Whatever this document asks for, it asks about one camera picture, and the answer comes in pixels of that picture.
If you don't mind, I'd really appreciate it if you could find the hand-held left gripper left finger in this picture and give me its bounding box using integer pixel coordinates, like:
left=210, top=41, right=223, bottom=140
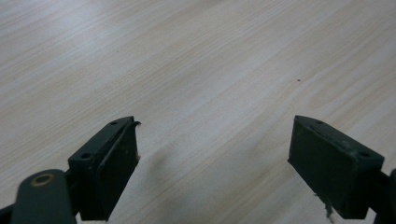
left=67, top=116, right=142, bottom=222

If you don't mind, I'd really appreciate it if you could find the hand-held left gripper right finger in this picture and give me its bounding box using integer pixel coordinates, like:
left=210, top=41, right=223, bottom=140
left=288, top=115, right=386, bottom=220

